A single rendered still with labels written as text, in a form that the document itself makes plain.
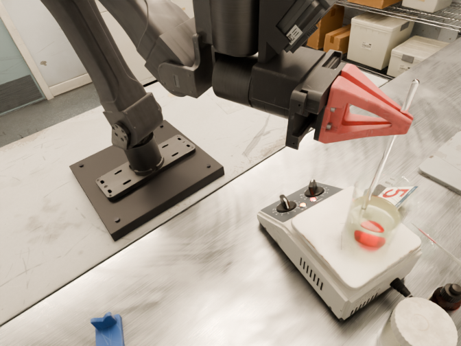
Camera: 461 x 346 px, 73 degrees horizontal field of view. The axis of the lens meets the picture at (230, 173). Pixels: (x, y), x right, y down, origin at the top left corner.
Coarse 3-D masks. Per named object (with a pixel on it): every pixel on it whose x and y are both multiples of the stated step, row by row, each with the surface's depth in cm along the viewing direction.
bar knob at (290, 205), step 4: (280, 196) 49; (284, 196) 49; (284, 200) 47; (288, 200) 47; (280, 204) 50; (284, 204) 47; (288, 204) 47; (292, 204) 48; (276, 208) 49; (280, 208) 48; (284, 208) 48; (288, 208) 47; (292, 208) 47; (280, 212) 48; (284, 212) 47
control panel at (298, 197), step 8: (320, 184) 53; (296, 192) 53; (304, 192) 52; (328, 192) 49; (336, 192) 48; (280, 200) 52; (296, 200) 50; (304, 200) 49; (312, 200) 48; (320, 200) 47; (264, 208) 51; (272, 208) 50; (296, 208) 47; (304, 208) 47; (272, 216) 47; (280, 216) 47; (288, 216) 46
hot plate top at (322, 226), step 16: (352, 192) 45; (320, 208) 43; (336, 208) 43; (304, 224) 41; (320, 224) 41; (336, 224) 41; (304, 240) 40; (320, 240) 39; (336, 240) 39; (400, 240) 38; (416, 240) 38; (320, 256) 38; (336, 256) 38; (352, 256) 38; (368, 256) 37; (384, 256) 37; (400, 256) 37; (336, 272) 36; (352, 272) 36; (368, 272) 36; (384, 272) 36; (352, 288) 35
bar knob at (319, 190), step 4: (312, 180) 51; (312, 184) 49; (312, 188) 49; (316, 188) 50; (320, 188) 50; (308, 192) 50; (312, 192) 49; (316, 192) 49; (320, 192) 49; (308, 196) 50; (312, 196) 49
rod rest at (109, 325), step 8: (96, 320) 40; (104, 320) 41; (112, 320) 41; (120, 320) 42; (96, 328) 41; (104, 328) 42; (112, 328) 42; (120, 328) 42; (96, 336) 41; (104, 336) 41; (112, 336) 41; (120, 336) 41; (96, 344) 40; (104, 344) 40; (112, 344) 40; (120, 344) 40
